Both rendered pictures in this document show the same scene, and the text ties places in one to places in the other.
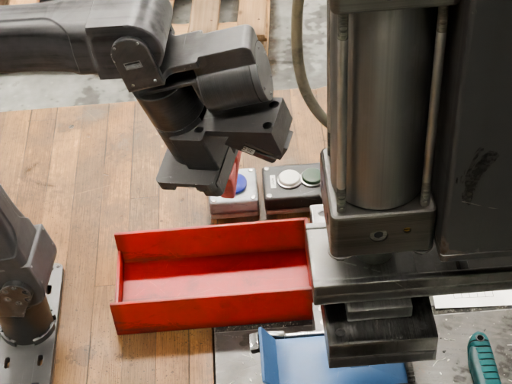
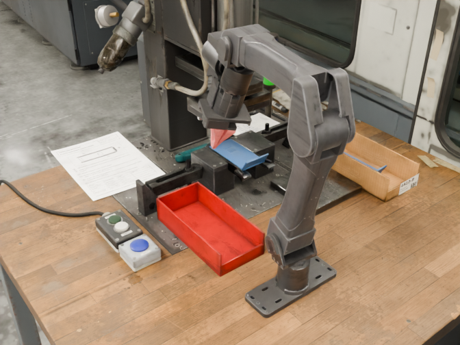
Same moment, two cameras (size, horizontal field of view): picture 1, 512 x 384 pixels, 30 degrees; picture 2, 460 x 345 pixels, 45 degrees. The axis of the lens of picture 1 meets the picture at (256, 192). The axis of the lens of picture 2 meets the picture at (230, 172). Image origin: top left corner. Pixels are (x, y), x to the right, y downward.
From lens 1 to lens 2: 1.61 m
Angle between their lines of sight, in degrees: 89
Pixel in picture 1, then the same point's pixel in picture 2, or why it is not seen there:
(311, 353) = (239, 159)
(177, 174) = (244, 113)
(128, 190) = (161, 305)
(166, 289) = (224, 248)
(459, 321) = (168, 169)
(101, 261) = (226, 285)
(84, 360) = not seen: hidden behind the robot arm
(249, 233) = (175, 219)
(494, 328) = (165, 161)
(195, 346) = not seen: hidden behind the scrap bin
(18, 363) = (313, 272)
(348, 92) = not seen: outside the picture
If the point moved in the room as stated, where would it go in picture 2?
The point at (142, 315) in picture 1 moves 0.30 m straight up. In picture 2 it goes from (254, 232) to (258, 109)
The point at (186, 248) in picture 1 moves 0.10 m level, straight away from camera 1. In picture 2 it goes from (197, 245) to (160, 266)
